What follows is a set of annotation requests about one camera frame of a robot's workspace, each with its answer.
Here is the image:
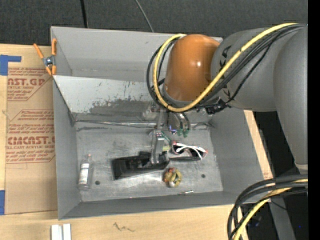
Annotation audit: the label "grey metal bin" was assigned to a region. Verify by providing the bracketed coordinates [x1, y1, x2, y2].
[49, 25, 266, 221]

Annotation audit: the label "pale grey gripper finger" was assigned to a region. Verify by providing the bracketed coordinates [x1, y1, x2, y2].
[149, 130, 159, 165]
[157, 136, 167, 164]

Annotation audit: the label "clear plastic bottle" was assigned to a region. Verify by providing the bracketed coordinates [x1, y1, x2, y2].
[77, 153, 95, 191]

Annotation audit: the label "brown cardboard board red print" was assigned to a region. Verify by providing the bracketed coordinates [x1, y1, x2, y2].
[0, 43, 59, 215]

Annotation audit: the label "white frame sunglasses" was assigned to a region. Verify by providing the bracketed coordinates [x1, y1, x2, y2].
[170, 140, 209, 161]

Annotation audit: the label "black flat box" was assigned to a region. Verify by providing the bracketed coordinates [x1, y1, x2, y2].
[110, 150, 171, 181]

